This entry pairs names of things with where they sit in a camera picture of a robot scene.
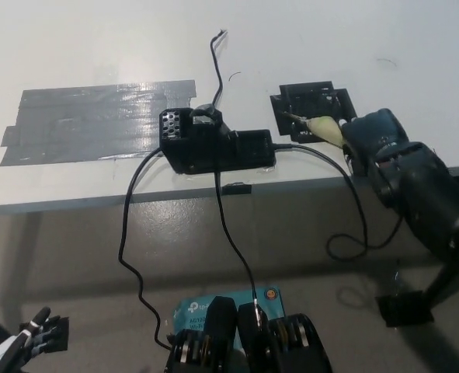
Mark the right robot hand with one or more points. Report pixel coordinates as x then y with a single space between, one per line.
373 132

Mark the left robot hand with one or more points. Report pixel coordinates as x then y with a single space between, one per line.
39 330

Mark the black soldering station base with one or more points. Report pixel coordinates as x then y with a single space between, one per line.
213 151

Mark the black robot torso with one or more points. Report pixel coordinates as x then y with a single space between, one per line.
256 342

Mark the black floor tape patch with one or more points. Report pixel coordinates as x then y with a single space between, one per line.
404 312
63 334

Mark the small black tape strip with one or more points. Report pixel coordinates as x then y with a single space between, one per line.
237 189

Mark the teal tp-link box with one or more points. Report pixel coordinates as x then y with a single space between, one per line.
198 311

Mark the black metal stand leg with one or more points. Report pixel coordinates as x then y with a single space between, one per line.
439 285

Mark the grey duct tape patch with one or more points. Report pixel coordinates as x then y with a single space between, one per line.
93 120

